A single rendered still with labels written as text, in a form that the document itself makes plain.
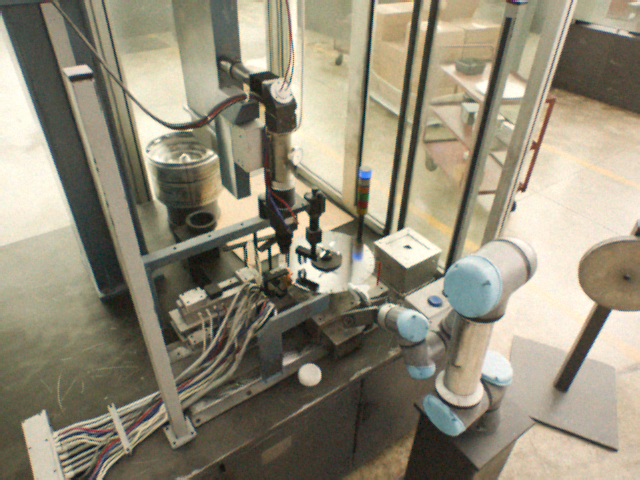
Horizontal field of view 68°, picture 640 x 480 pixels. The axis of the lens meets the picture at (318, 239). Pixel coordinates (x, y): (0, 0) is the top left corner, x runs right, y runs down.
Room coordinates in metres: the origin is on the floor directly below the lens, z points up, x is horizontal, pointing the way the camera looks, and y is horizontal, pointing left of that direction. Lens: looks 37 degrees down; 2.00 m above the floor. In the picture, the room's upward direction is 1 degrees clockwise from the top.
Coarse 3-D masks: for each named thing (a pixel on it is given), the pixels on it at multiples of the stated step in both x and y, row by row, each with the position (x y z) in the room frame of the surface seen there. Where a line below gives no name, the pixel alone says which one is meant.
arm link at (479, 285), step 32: (480, 256) 0.75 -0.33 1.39; (512, 256) 0.76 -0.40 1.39; (448, 288) 0.74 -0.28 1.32; (480, 288) 0.69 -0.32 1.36; (512, 288) 0.72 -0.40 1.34; (480, 320) 0.69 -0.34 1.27; (448, 352) 0.74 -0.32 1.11; (480, 352) 0.70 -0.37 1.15; (448, 384) 0.72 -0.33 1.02; (480, 384) 0.74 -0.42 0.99; (448, 416) 0.67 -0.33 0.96
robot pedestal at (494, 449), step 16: (512, 416) 0.81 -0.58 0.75; (528, 416) 0.81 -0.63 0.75; (416, 432) 0.84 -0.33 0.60; (432, 432) 0.79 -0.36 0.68; (464, 432) 0.75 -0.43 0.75; (496, 432) 0.76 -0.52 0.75; (512, 432) 0.76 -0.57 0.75; (416, 448) 0.83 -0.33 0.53; (432, 448) 0.78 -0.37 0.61; (448, 448) 0.74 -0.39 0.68; (464, 448) 0.71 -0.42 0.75; (480, 448) 0.71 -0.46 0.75; (496, 448) 0.71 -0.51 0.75; (512, 448) 0.78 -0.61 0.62; (416, 464) 0.81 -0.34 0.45; (432, 464) 0.77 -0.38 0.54; (448, 464) 0.73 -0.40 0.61; (464, 464) 0.69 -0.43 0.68; (480, 464) 0.66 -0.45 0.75; (496, 464) 0.75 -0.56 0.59
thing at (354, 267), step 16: (304, 240) 1.37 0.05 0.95; (336, 240) 1.38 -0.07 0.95; (352, 240) 1.38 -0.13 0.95; (352, 256) 1.29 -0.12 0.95; (368, 256) 1.29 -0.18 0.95; (304, 272) 1.20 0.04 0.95; (320, 272) 1.20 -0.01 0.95; (336, 272) 1.20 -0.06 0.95; (352, 272) 1.20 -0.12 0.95; (304, 288) 1.12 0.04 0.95; (320, 288) 1.12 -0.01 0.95; (336, 288) 1.12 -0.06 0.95
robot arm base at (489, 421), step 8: (496, 408) 0.77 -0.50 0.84; (480, 416) 0.76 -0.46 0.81; (488, 416) 0.76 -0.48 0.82; (496, 416) 0.77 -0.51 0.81; (472, 424) 0.76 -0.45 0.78; (480, 424) 0.76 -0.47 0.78; (488, 424) 0.75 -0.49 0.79; (496, 424) 0.76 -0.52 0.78; (472, 432) 0.75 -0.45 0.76; (480, 432) 0.75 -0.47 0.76; (488, 432) 0.75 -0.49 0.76
